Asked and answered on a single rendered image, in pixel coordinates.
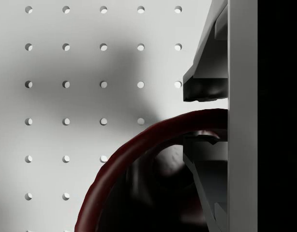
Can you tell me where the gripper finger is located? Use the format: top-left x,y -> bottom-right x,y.
182,134 -> 229,232
182,0 -> 229,102

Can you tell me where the red mug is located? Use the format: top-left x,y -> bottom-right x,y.
74,108 -> 229,232

